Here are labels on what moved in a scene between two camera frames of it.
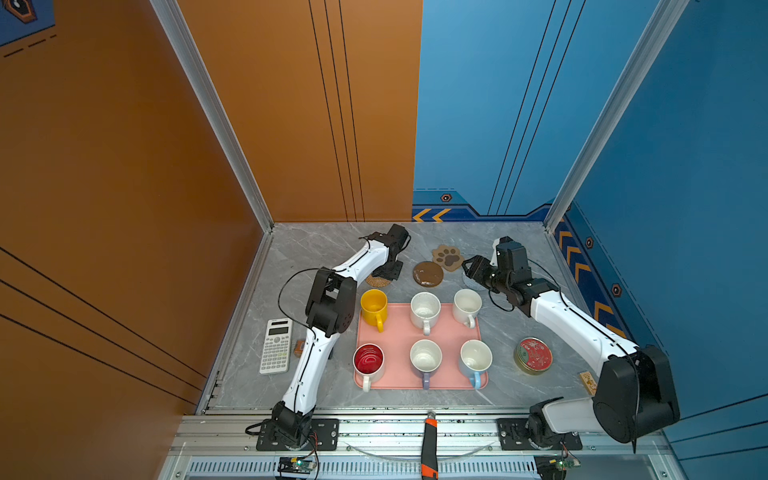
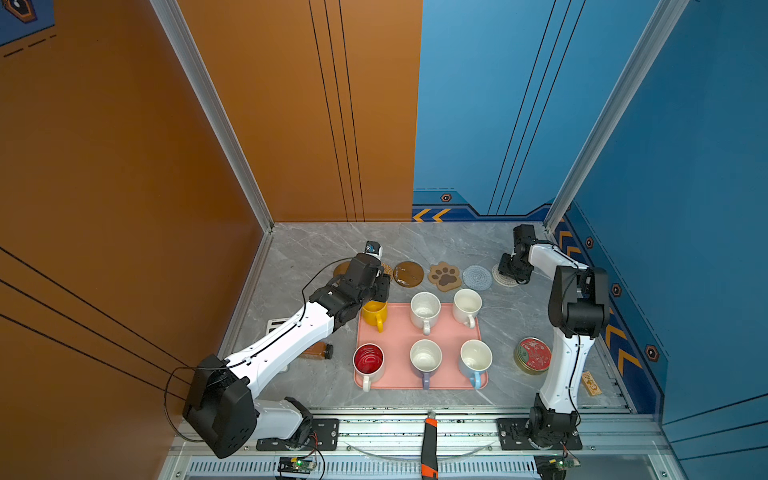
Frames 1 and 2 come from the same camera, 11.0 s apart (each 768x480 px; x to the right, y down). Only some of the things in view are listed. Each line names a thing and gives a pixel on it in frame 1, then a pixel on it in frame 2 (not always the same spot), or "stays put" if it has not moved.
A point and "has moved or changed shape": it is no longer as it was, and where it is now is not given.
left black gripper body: (391, 271) to (362, 297)
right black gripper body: (490, 277) to (510, 267)
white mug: (425, 309) stays put
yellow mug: (374, 308) stays put
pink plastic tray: (400, 333) stays put
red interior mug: (368, 364) stays put
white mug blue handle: (475, 358) stays put
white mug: (467, 304) stays put
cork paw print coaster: (449, 257) to (445, 276)
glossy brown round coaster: (428, 273) has moved or changed shape
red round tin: (532, 355) stays put
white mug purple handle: (426, 357) stays put
